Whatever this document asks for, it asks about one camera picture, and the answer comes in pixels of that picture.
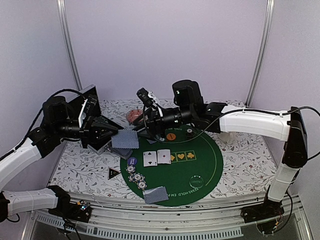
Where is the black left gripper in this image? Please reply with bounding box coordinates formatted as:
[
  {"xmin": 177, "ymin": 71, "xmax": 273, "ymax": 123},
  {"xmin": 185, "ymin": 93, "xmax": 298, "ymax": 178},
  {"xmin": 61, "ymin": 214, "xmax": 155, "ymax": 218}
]
[{"xmin": 54, "ymin": 113, "xmax": 119, "ymax": 149}]

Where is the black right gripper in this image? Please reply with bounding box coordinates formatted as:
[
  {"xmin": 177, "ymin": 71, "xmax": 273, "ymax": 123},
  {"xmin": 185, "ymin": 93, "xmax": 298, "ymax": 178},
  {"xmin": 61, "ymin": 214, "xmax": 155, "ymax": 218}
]
[{"xmin": 129, "ymin": 106, "xmax": 194, "ymax": 142}]

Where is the aluminium poker chip case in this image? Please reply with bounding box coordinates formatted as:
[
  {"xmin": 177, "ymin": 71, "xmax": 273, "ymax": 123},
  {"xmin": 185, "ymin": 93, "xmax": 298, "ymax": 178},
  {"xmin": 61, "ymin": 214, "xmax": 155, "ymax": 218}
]
[{"xmin": 63, "ymin": 85, "xmax": 123, "ymax": 155}]

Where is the red black 100 chip stack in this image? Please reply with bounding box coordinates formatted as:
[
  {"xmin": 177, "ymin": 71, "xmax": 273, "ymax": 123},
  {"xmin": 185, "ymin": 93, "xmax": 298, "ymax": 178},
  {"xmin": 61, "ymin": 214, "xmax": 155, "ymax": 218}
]
[{"xmin": 185, "ymin": 128, "xmax": 195, "ymax": 139}]

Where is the blue playing card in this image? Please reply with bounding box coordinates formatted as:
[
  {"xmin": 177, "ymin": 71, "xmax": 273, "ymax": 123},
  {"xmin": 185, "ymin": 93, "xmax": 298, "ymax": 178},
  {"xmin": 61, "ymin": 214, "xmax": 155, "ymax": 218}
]
[
  {"xmin": 111, "ymin": 129, "xmax": 140, "ymax": 149},
  {"xmin": 147, "ymin": 139, "xmax": 157, "ymax": 144},
  {"xmin": 142, "ymin": 186, "xmax": 169, "ymax": 204}
]

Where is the orange big blind button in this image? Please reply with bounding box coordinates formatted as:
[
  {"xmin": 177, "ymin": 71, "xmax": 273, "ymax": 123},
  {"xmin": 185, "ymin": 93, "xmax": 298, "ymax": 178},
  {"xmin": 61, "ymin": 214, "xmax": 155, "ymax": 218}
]
[{"xmin": 166, "ymin": 132, "xmax": 177, "ymax": 141}]

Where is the purple small blind button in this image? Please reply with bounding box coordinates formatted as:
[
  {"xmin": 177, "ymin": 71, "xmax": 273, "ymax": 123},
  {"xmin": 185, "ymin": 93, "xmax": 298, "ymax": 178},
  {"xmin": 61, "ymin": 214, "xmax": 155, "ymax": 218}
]
[{"xmin": 127, "ymin": 157, "xmax": 138, "ymax": 166}]

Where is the white blue poker chip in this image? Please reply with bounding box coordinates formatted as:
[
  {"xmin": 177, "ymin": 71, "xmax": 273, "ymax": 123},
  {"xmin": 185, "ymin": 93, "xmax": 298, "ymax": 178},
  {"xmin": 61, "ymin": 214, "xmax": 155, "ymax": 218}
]
[
  {"xmin": 137, "ymin": 181, "xmax": 148, "ymax": 190},
  {"xmin": 128, "ymin": 173, "xmax": 146, "ymax": 183},
  {"xmin": 125, "ymin": 165, "xmax": 136, "ymax": 175}
]

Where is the face-up ace of diamonds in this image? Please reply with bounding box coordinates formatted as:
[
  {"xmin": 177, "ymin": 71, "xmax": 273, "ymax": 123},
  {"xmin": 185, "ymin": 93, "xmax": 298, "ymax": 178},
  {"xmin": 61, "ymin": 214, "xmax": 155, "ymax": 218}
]
[{"xmin": 157, "ymin": 149, "xmax": 171, "ymax": 164}]

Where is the face-up ace of clubs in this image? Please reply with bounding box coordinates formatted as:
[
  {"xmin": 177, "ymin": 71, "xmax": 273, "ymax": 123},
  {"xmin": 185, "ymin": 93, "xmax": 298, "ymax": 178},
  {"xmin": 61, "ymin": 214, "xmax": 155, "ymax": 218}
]
[{"xmin": 143, "ymin": 151, "xmax": 158, "ymax": 167}]

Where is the clear acrylic dealer button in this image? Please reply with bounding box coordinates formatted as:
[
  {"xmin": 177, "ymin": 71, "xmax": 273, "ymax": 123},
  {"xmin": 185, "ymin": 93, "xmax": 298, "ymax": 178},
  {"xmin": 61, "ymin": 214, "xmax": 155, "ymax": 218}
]
[{"xmin": 189, "ymin": 175, "xmax": 204, "ymax": 189}]

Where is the blue playing card deck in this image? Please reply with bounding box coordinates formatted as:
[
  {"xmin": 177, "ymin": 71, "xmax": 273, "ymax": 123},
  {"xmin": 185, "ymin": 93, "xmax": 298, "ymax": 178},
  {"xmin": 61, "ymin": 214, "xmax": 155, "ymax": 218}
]
[{"xmin": 110, "ymin": 148, "xmax": 133, "ymax": 158}]

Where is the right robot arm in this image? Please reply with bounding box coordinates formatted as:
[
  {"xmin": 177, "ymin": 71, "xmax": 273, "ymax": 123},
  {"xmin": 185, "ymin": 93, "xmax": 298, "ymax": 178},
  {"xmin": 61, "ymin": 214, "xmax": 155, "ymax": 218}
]
[{"xmin": 137, "ymin": 79, "xmax": 308, "ymax": 218}]

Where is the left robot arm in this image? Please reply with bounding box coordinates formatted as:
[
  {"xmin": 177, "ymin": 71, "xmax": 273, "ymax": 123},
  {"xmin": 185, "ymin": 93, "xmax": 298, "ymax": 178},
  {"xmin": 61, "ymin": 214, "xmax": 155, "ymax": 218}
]
[{"xmin": 0, "ymin": 95, "xmax": 122, "ymax": 223}]

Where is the right arm base controller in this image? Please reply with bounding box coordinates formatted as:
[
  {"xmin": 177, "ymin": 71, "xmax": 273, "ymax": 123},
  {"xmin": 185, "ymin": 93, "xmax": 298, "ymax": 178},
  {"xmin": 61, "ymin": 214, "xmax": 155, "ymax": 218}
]
[{"xmin": 240, "ymin": 203, "xmax": 285, "ymax": 235}]

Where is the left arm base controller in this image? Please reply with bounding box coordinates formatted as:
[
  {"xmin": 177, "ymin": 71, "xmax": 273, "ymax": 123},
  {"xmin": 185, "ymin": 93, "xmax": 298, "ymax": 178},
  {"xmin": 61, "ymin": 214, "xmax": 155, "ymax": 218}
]
[{"xmin": 48, "ymin": 200, "xmax": 92, "ymax": 223}]

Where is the red patterned bowl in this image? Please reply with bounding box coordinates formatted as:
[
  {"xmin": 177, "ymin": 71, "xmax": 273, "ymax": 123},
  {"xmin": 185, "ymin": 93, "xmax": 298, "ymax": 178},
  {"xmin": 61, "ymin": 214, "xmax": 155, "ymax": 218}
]
[{"xmin": 125, "ymin": 109, "xmax": 143, "ymax": 124}]

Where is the cream ceramic mug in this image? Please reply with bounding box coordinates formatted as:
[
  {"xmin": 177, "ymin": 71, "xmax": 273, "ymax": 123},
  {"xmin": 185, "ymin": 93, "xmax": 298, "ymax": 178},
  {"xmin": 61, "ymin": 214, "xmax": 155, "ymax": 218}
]
[{"xmin": 219, "ymin": 132, "xmax": 235, "ymax": 143}]

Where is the black triangular card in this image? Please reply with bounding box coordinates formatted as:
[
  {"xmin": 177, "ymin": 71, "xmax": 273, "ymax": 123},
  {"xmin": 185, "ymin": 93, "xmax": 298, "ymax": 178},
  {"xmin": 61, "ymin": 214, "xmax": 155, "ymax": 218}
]
[{"xmin": 108, "ymin": 167, "xmax": 119, "ymax": 180}]

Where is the round green poker mat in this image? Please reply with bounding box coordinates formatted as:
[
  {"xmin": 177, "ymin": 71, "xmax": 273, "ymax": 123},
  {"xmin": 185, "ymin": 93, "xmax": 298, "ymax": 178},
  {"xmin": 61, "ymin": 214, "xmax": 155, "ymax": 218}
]
[{"xmin": 131, "ymin": 125, "xmax": 224, "ymax": 207}]

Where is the aluminium table front rail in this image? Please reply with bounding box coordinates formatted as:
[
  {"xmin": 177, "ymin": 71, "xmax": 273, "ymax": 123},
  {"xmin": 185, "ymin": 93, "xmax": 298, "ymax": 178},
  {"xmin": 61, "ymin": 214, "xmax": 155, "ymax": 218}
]
[{"xmin": 22, "ymin": 193, "xmax": 313, "ymax": 240}]

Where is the left aluminium frame post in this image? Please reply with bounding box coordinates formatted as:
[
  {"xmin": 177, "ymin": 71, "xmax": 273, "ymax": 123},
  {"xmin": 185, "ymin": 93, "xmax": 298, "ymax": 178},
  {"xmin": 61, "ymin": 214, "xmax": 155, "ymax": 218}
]
[{"xmin": 56, "ymin": 0, "xmax": 83, "ymax": 91}]

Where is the aluminium frame post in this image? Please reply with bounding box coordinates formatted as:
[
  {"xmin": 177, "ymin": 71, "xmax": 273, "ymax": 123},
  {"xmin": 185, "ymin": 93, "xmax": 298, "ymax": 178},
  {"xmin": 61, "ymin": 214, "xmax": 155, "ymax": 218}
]
[
  {"xmin": 245, "ymin": 0, "xmax": 275, "ymax": 107},
  {"xmin": 56, "ymin": 0, "xmax": 83, "ymax": 91}
]

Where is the right aluminium frame post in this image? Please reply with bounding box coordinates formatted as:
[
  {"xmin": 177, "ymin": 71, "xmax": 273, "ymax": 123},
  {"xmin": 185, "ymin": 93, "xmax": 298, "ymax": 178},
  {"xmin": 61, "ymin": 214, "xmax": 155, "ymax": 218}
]
[{"xmin": 245, "ymin": 0, "xmax": 275, "ymax": 107}]

